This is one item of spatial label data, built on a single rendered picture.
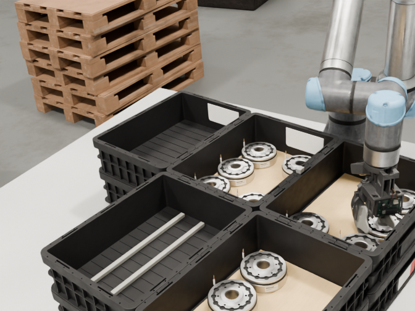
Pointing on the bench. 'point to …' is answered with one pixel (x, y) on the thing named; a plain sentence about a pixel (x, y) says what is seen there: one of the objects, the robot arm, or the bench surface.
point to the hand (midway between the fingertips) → (370, 228)
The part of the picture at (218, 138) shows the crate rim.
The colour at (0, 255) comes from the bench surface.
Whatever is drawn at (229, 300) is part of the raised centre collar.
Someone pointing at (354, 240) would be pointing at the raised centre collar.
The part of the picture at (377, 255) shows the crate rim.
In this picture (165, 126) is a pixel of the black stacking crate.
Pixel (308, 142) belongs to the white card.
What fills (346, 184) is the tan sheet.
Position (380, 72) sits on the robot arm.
